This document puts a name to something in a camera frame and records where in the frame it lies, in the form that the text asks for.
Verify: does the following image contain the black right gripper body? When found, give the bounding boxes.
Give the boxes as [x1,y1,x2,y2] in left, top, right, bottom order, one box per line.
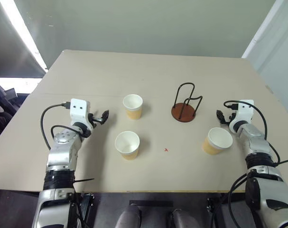
[225,112,236,124]

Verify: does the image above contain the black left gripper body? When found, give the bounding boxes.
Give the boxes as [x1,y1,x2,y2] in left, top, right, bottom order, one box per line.
[88,113,104,128]

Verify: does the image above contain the tan paper cup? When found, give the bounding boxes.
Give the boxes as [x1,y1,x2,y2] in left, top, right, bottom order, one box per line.
[122,94,144,120]
[114,131,140,161]
[201,127,234,156]

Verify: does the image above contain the black zip tie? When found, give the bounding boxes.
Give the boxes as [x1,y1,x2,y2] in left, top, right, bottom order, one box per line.
[72,178,95,185]

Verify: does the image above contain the black table caster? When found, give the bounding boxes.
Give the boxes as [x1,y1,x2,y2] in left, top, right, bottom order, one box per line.
[206,197,216,213]

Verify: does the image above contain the black chair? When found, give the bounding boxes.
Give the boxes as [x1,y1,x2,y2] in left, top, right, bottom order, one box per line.
[0,77,19,145]

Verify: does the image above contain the dark grey rounded shape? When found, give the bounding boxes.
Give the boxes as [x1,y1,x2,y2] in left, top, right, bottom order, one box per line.
[167,209,198,228]
[116,204,142,228]

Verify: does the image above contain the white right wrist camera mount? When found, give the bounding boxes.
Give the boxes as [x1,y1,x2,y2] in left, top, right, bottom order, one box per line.
[229,99,255,128]

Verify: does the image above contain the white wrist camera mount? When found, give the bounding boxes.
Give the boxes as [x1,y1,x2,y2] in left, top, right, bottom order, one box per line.
[69,98,92,131]
[229,99,255,128]

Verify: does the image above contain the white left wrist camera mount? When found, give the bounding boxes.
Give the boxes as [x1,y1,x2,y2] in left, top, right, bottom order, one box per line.
[69,98,92,131]

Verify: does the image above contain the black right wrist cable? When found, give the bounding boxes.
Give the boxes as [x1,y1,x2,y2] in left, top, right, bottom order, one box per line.
[223,99,288,167]

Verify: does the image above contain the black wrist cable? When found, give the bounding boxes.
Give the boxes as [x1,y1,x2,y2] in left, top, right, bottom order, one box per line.
[40,101,71,151]
[223,99,288,167]

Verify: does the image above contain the wire cup holder wooden base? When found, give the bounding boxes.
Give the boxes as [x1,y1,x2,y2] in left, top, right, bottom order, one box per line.
[171,82,204,123]

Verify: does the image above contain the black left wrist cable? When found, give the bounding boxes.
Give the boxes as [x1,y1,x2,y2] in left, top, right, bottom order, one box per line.
[40,101,71,151]

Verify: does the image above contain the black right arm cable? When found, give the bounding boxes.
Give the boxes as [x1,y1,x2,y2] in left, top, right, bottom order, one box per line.
[211,172,250,228]

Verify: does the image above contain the black frame under table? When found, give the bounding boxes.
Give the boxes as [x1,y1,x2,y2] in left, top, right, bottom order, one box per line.
[74,192,97,228]

